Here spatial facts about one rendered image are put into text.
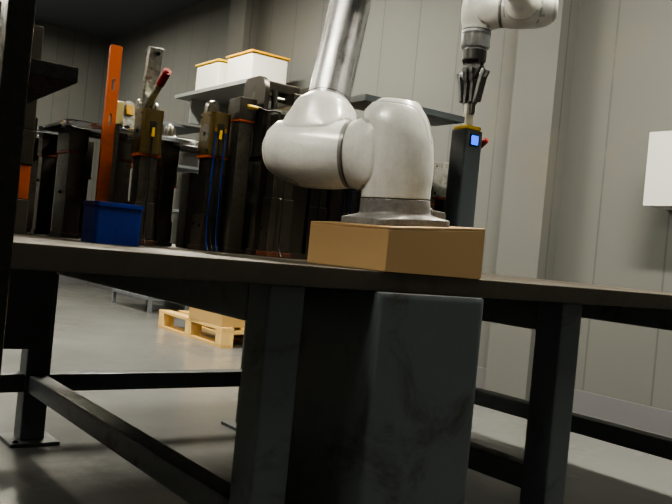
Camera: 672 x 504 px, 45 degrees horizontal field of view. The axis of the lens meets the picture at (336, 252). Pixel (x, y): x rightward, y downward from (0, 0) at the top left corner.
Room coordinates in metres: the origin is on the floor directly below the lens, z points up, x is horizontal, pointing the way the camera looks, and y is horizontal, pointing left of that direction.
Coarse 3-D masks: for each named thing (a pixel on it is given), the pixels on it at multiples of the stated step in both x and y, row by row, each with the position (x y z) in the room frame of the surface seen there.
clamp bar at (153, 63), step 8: (152, 48) 2.10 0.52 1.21; (152, 56) 2.10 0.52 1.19; (160, 56) 2.11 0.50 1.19; (152, 64) 2.10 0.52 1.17; (160, 64) 2.12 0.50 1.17; (144, 72) 2.12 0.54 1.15; (152, 72) 2.11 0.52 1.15; (144, 80) 2.11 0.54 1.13; (152, 80) 2.11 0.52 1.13; (144, 88) 2.11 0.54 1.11; (152, 88) 2.12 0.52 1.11; (144, 96) 2.11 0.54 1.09; (144, 104) 2.12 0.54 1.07
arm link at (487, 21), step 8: (464, 0) 2.49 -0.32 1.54; (472, 0) 2.46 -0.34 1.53; (480, 0) 2.45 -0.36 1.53; (488, 0) 2.44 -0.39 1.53; (496, 0) 2.43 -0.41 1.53; (464, 8) 2.48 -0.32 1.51; (472, 8) 2.46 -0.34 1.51; (480, 8) 2.45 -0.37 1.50; (488, 8) 2.44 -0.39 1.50; (496, 8) 2.43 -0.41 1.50; (464, 16) 2.48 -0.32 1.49; (472, 16) 2.46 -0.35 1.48; (480, 16) 2.45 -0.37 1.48; (488, 16) 2.45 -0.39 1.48; (496, 16) 2.44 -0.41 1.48; (464, 24) 2.49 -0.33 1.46; (472, 24) 2.46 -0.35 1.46; (480, 24) 2.46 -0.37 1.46; (488, 24) 2.46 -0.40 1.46; (496, 24) 2.46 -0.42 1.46
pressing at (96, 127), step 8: (64, 120) 2.06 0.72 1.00; (72, 120) 2.06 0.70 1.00; (80, 120) 2.08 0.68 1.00; (48, 128) 2.24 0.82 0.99; (56, 128) 2.24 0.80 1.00; (64, 128) 2.24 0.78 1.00; (88, 128) 2.19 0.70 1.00; (96, 128) 2.10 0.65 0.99; (120, 128) 2.13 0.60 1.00; (128, 128) 2.15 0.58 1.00; (96, 136) 2.32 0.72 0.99; (120, 136) 2.31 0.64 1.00; (128, 136) 2.29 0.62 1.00; (168, 136) 2.21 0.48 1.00; (176, 144) 2.37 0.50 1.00; (184, 144) 2.35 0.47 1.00; (192, 144) 2.25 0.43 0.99; (192, 152) 2.47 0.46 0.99; (432, 184) 2.75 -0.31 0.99
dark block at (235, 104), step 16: (240, 112) 2.16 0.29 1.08; (240, 128) 2.17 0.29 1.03; (240, 144) 2.17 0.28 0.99; (240, 160) 2.17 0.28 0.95; (224, 176) 2.22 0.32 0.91; (240, 176) 2.18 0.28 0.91; (224, 192) 2.21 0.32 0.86; (240, 192) 2.18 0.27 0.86; (224, 208) 2.20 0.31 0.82; (240, 208) 2.18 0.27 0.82; (224, 224) 2.19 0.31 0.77; (240, 224) 2.19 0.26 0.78; (224, 240) 2.18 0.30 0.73; (240, 240) 2.19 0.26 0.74
